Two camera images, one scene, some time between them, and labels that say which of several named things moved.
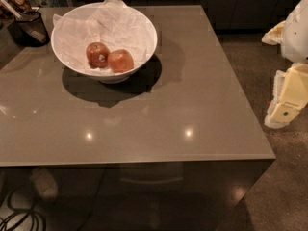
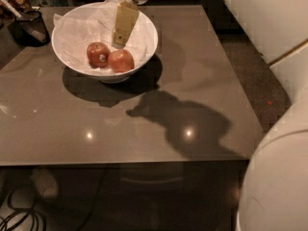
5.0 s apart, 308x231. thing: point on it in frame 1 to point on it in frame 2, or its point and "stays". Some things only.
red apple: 120,61 stays
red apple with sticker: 96,55 stays
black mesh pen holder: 30,30 stays
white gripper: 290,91 to 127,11
